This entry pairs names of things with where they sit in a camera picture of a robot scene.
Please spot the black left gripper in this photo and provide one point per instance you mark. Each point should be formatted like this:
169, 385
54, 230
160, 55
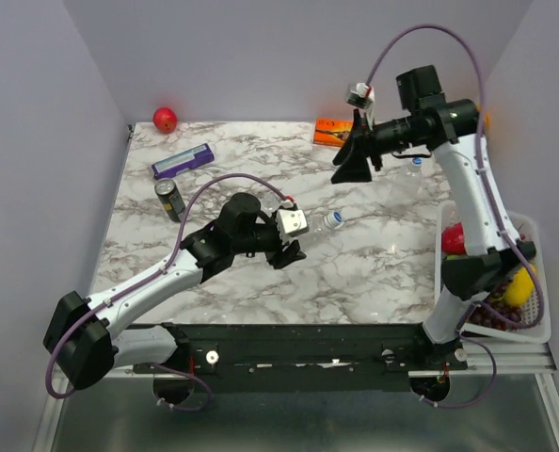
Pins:
280, 259

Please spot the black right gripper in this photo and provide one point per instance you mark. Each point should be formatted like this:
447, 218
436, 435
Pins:
354, 168

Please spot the clear plastic bottle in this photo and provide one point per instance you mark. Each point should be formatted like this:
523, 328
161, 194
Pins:
270, 203
320, 230
406, 184

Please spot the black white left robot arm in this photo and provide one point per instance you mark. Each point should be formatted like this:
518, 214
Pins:
88, 337

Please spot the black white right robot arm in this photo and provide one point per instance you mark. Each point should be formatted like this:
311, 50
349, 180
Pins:
451, 131

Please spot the orange razor box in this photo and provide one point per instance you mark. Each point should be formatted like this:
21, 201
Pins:
331, 132

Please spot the red dragon fruit toy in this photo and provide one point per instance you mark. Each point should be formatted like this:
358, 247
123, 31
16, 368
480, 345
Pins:
453, 240

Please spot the purple white flat box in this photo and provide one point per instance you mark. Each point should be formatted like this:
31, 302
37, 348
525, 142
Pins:
176, 164

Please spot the orange snack bag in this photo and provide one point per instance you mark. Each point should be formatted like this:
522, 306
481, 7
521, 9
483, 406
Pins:
486, 123

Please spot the black drink can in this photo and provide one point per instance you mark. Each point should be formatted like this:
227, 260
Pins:
171, 199

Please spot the red apple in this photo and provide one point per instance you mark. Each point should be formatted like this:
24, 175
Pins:
165, 120

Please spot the purple grape bunch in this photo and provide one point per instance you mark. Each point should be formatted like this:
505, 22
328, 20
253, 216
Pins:
499, 315

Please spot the white plastic basket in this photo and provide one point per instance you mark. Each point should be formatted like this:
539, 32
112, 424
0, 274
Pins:
541, 332

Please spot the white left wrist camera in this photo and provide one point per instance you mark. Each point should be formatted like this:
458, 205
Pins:
291, 223

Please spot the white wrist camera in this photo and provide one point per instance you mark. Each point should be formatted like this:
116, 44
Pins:
362, 96
291, 223

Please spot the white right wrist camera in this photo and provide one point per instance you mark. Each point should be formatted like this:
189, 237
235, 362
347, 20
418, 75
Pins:
362, 96

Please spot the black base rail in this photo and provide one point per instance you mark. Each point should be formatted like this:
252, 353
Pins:
305, 358

